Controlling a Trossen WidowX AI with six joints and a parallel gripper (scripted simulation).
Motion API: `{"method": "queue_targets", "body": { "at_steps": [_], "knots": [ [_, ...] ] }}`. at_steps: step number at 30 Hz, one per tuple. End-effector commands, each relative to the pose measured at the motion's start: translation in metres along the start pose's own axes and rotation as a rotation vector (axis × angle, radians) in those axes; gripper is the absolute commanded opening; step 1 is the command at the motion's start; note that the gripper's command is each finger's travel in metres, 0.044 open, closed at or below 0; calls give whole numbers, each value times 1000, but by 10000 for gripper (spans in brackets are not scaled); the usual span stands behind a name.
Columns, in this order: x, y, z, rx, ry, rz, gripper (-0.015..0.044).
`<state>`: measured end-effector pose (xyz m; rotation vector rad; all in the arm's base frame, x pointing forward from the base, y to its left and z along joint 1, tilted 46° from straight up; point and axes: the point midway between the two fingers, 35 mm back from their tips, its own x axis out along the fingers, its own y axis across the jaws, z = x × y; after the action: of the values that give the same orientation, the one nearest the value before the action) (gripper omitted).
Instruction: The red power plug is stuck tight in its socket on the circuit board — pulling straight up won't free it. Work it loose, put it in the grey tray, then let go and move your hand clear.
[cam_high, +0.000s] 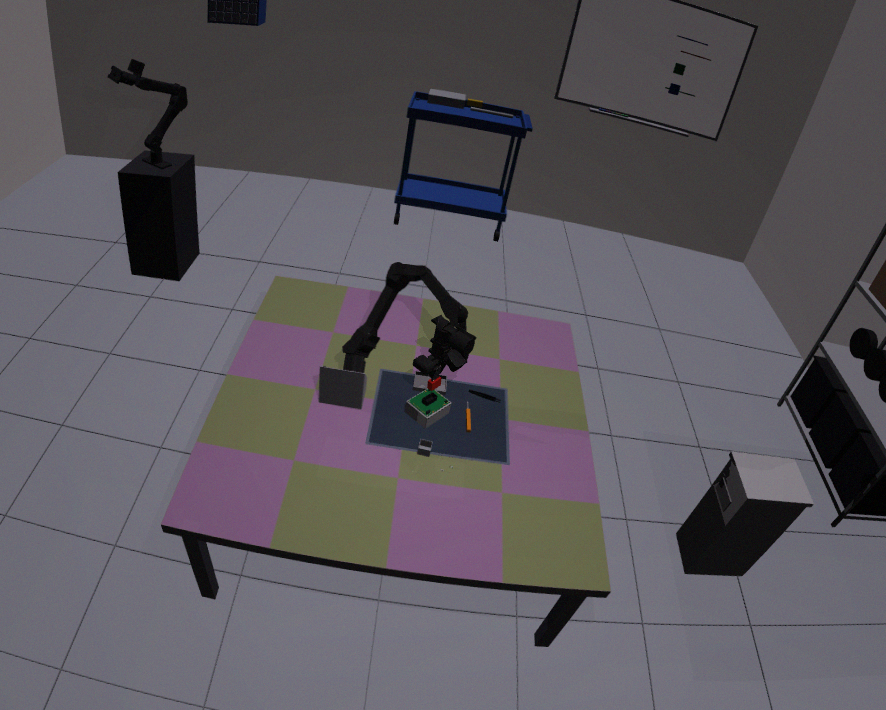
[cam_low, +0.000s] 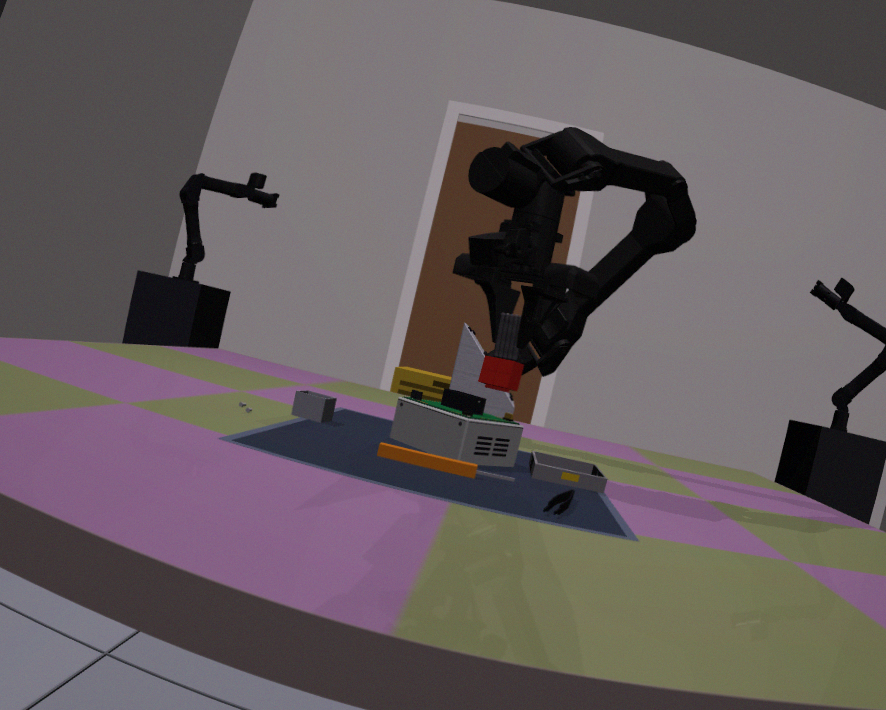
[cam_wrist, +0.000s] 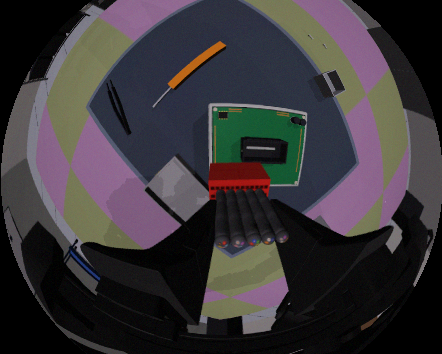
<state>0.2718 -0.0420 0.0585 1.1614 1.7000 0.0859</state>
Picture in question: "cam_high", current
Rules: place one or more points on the dark blue work mat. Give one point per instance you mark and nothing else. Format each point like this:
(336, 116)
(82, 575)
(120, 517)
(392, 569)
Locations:
(488, 440)

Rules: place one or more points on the green circuit board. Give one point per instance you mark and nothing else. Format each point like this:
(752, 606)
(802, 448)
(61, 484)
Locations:
(417, 402)

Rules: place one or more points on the red power plug with black cables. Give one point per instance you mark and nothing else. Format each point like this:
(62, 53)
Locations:
(435, 382)

